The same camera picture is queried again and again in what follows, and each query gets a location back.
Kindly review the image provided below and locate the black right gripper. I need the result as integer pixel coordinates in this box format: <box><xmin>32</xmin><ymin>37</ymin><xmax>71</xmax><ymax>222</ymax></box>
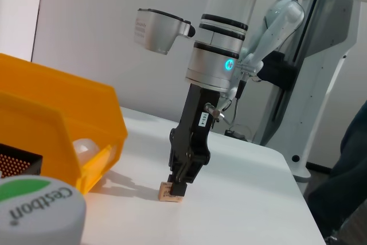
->
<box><xmin>167</xmin><ymin>83</ymin><xmax>221</xmax><ymax>197</ymax></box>

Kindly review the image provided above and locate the beige eraser block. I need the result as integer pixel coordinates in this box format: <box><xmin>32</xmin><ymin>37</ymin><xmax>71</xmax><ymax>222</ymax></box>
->
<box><xmin>157</xmin><ymin>181</ymin><xmax>184</xmax><ymax>203</ymax></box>

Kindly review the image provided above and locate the white paper ball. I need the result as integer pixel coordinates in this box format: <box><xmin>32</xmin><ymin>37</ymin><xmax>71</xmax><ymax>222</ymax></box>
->
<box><xmin>73</xmin><ymin>138</ymin><xmax>101</xmax><ymax>165</ymax></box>

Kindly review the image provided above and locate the clear green-label water bottle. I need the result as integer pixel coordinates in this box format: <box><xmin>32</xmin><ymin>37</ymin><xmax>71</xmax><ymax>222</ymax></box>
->
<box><xmin>0</xmin><ymin>174</ymin><xmax>87</xmax><ymax>245</ymax></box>

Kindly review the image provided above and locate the black mesh pen holder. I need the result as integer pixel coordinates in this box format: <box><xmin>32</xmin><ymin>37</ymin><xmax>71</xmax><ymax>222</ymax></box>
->
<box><xmin>0</xmin><ymin>143</ymin><xmax>44</xmax><ymax>178</ymax></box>

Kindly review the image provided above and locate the yellow plastic bin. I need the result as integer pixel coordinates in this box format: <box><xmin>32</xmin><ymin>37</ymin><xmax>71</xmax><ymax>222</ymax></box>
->
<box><xmin>0</xmin><ymin>52</ymin><xmax>128</xmax><ymax>194</ymax></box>

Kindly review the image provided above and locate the person in dark clothes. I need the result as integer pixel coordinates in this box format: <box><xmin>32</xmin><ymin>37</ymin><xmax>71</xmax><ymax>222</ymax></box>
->
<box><xmin>305</xmin><ymin>107</ymin><xmax>367</xmax><ymax>245</ymax></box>

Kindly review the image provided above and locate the small black device with cable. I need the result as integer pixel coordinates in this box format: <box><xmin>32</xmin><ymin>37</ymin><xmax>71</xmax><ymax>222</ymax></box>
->
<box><xmin>224</xmin><ymin>126</ymin><xmax>253</xmax><ymax>142</ymax></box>

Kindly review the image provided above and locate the right arm cable with connector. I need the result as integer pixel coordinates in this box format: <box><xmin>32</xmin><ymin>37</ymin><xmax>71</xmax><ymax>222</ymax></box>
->
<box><xmin>204</xmin><ymin>63</ymin><xmax>260</xmax><ymax>127</ymax></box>

